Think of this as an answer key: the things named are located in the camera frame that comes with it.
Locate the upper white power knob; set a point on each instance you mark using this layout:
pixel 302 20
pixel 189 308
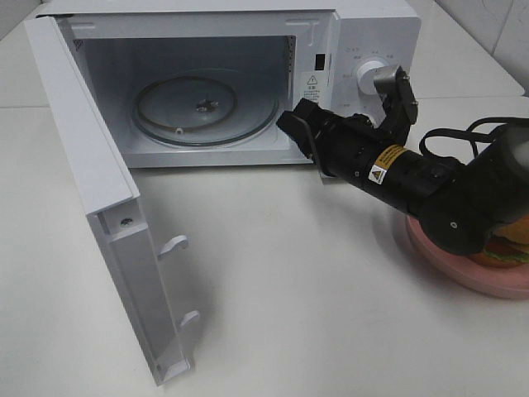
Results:
pixel 372 74

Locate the white microwave door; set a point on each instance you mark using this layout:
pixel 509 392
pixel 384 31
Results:
pixel 111 201

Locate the white microwave oven body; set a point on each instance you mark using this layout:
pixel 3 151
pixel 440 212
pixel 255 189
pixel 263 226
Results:
pixel 309 49

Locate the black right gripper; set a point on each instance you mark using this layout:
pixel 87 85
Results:
pixel 323 137

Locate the burger with bun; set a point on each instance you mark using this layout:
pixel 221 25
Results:
pixel 507 247

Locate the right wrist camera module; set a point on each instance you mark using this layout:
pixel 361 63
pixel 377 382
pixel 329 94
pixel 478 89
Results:
pixel 400 106

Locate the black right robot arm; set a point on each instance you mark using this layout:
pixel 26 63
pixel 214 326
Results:
pixel 458 206

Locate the glass microwave turntable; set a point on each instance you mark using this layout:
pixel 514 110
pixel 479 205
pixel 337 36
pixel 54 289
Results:
pixel 206 107

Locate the pink round plate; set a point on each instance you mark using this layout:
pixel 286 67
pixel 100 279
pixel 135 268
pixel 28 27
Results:
pixel 507 283

